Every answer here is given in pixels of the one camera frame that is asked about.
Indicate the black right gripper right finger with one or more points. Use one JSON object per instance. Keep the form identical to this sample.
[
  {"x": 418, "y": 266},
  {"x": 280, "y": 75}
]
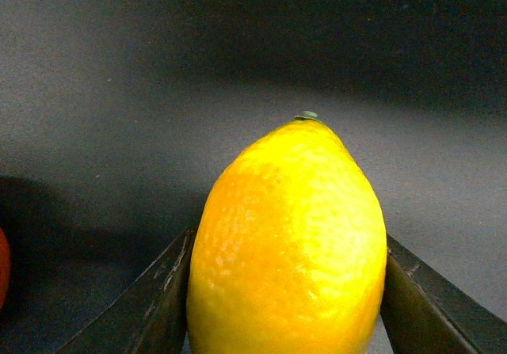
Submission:
[{"x": 423, "y": 312}]

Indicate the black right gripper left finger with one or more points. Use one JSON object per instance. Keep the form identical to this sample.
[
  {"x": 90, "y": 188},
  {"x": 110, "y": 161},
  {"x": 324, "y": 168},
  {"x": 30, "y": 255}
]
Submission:
[{"x": 150, "y": 316}]

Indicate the red orange fruit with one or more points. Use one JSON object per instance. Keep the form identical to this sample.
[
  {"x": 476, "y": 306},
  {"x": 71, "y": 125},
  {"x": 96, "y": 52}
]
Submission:
[{"x": 5, "y": 265}]

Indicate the yellow lemon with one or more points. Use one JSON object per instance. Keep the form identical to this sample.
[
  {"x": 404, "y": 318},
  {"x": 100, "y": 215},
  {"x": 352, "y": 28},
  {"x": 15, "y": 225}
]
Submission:
[{"x": 291, "y": 251}]

